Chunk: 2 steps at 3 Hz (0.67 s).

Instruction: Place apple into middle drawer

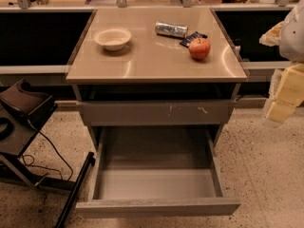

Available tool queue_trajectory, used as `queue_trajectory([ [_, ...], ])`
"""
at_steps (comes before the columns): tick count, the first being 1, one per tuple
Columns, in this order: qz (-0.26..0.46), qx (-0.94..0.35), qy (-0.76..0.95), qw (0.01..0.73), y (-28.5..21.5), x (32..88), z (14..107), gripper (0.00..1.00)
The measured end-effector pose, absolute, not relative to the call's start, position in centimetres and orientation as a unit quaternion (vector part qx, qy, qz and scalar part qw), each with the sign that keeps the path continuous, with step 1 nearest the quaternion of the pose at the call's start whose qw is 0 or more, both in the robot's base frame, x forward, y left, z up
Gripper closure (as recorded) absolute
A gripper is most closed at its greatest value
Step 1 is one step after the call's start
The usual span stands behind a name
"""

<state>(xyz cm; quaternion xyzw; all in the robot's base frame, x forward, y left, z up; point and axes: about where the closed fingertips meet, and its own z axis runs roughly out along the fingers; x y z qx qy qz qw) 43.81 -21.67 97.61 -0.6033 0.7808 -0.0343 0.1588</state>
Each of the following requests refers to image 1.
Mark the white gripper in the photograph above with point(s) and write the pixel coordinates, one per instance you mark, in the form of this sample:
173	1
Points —
294	38

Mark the red apple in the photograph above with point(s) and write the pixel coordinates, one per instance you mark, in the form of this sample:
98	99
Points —
199	48

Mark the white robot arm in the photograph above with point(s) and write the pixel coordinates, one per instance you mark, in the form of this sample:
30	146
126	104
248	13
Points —
292	35

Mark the closed grey top drawer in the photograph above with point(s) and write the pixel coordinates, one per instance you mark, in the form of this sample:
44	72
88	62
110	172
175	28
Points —
119	113

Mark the grey drawer cabinet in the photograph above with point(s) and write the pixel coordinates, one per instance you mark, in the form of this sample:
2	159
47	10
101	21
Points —
152	67

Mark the open grey middle drawer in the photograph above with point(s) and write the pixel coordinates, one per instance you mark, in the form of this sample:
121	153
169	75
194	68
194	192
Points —
156	172

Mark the dark blue snack packet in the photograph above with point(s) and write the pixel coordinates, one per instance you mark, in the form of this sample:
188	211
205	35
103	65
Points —
186	41

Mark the silver crushed can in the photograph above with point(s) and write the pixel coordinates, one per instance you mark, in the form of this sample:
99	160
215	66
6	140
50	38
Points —
172	30

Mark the white paper bowl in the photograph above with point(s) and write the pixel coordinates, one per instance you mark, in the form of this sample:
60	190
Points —
112	39

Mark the black metal leg bar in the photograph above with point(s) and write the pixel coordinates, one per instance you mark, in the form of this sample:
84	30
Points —
89	161

